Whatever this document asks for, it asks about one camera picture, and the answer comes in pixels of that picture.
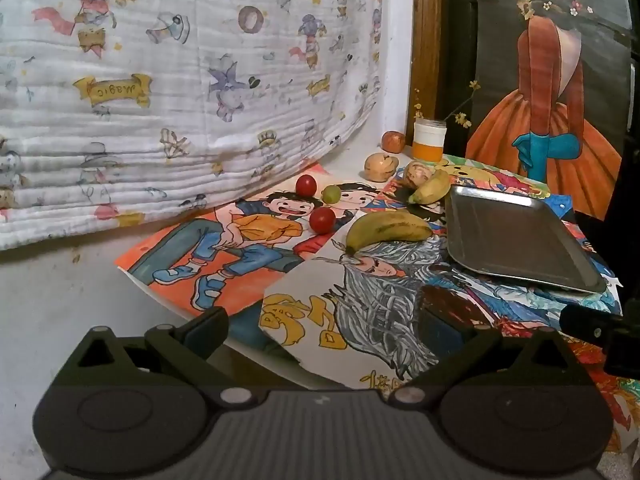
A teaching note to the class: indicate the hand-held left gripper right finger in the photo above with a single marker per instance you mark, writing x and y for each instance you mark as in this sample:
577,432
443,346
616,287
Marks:
440,330

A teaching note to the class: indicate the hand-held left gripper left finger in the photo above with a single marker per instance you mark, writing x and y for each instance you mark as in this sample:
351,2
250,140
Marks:
200,332

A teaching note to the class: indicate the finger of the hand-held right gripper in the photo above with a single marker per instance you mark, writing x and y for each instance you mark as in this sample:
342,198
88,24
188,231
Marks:
590,322

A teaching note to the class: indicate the metal tray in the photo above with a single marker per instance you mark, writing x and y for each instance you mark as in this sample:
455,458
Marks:
515,240

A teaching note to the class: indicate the yellow banana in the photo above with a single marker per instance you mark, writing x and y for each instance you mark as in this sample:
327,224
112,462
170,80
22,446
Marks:
385,227
432,187

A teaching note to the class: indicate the striped pepino melon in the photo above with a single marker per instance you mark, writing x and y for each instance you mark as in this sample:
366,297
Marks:
381,167
417,172

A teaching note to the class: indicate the green grape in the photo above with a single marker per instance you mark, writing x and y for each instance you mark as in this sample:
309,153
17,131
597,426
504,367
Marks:
331,194

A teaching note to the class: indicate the silver-haired figure drawing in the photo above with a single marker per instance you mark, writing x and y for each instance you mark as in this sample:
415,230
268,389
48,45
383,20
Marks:
370,300

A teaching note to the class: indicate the cartoon boys drawing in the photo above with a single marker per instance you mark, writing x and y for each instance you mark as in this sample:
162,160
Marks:
240,250

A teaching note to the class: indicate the yellow bear drawing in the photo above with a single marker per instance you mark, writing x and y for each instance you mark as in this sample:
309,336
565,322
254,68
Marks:
480,170

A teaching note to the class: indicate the orange and white jar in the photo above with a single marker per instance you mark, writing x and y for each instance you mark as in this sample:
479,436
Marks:
428,142

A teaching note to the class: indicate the brown round fruit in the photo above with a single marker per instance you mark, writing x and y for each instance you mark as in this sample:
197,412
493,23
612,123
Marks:
394,142

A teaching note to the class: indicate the yellow flower twig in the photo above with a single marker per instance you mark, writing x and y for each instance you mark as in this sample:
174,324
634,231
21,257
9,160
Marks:
462,110

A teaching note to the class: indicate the printed cartoon blanket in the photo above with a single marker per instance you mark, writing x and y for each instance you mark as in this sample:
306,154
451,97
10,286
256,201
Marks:
175,85

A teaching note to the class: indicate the wall poster orange dress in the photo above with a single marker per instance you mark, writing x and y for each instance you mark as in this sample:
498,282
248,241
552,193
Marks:
545,110

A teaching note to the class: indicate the brown wooden post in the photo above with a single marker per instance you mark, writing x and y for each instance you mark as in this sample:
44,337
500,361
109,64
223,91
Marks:
427,50

